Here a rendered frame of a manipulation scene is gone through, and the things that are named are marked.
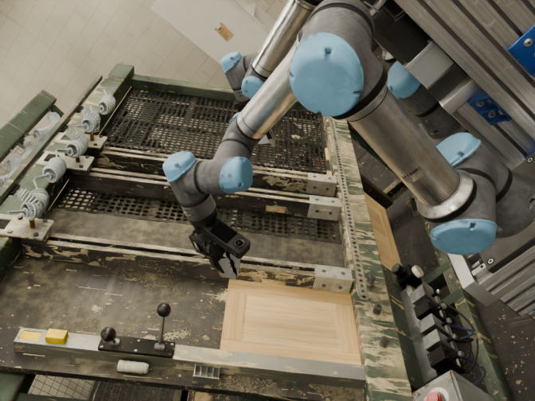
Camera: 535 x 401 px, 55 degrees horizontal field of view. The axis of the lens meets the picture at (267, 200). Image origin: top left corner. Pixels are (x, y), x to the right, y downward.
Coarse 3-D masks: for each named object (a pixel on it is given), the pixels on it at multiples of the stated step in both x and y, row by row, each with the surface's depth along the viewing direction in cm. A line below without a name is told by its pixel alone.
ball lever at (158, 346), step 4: (160, 304) 139; (164, 304) 138; (168, 304) 139; (160, 308) 138; (164, 308) 138; (168, 308) 138; (160, 312) 137; (164, 312) 137; (168, 312) 138; (160, 316) 138; (164, 316) 138; (164, 320) 139; (160, 328) 139; (160, 332) 139; (160, 336) 139; (160, 340) 139; (156, 344) 139; (160, 344) 139; (156, 348) 139; (160, 348) 139
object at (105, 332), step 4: (104, 328) 130; (108, 328) 129; (112, 328) 130; (104, 332) 128; (108, 332) 128; (112, 332) 129; (100, 336) 129; (104, 336) 128; (108, 336) 128; (112, 336) 129; (104, 340) 128; (108, 340) 129; (112, 340) 130; (116, 340) 139; (120, 340) 140; (112, 344) 138; (116, 344) 138
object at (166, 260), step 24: (24, 192) 158; (0, 216) 167; (24, 216) 169; (24, 240) 165; (48, 240) 166; (72, 240) 169; (96, 240) 169; (96, 264) 169; (120, 264) 169; (144, 264) 168; (168, 264) 168; (192, 264) 168; (240, 264) 169; (264, 264) 172; (288, 264) 172; (312, 264) 174; (312, 288) 172; (336, 288) 172
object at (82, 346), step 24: (72, 336) 140; (96, 336) 141; (144, 360) 139; (168, 360) 139; (192, 360) 139; (216, 360) 140; (240, 360) 141; (264, 360) 142; (288, 360) 143; (312, 360) 144; (336, 384) 143; (360, 384) 142
